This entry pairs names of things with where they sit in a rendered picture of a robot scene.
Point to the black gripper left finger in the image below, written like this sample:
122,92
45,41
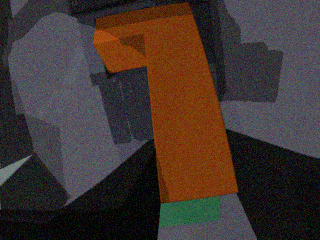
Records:
123,206

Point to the orange l-shaped part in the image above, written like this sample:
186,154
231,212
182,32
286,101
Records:
193,157

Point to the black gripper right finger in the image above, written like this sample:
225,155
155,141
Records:
279,189

